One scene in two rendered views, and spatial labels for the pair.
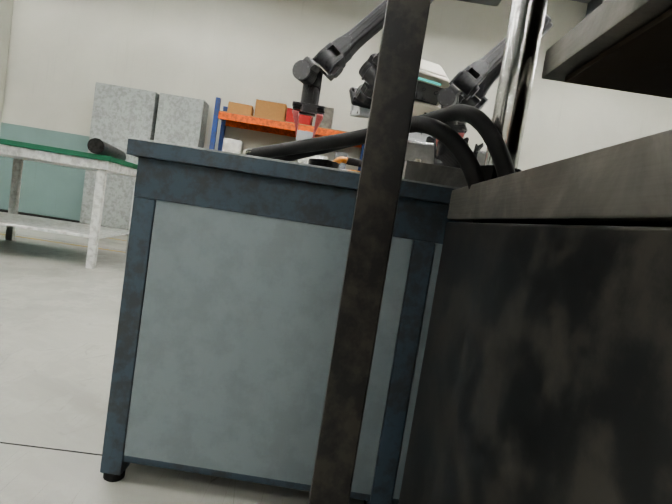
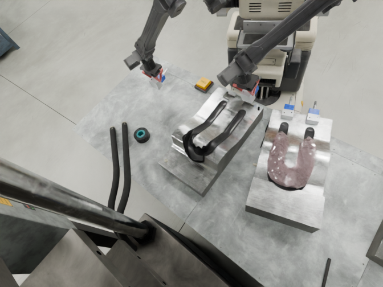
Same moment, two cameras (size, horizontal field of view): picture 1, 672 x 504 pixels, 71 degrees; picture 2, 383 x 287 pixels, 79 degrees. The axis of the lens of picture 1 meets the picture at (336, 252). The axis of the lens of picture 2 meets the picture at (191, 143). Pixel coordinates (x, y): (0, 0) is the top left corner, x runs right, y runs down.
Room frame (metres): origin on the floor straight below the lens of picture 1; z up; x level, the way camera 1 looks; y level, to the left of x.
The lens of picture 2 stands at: (1.03, -0.68, 1.82)
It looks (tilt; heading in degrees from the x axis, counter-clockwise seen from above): 60 degrees down; 57
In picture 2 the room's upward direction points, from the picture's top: 22 degrees counter-clockwise
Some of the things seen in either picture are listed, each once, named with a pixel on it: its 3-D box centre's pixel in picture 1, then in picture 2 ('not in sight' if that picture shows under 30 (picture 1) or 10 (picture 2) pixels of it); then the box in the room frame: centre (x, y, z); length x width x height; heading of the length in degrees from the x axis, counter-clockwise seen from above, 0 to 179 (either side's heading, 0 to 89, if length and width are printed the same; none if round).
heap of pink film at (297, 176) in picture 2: not in sight; (292, 156); (1.50, -0.62, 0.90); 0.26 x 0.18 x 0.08; 17
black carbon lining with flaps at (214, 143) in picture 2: (444, 159); (214, 128); (1.43, -0.28, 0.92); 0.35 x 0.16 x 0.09; 0
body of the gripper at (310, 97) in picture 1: (309, 99); (149, 63); (1.51, 0.15, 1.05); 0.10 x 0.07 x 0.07; 94
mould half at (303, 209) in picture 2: not in sight; (291, 161); (1.50, -0.63, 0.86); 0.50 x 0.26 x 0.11; 17
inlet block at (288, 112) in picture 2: not in sight; (288, 107); (1.74, -0.49, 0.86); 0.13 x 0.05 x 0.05; 17
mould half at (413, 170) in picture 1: (439, 174); (211, 135); (1.41, -0.27, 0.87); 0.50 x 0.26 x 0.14; 0
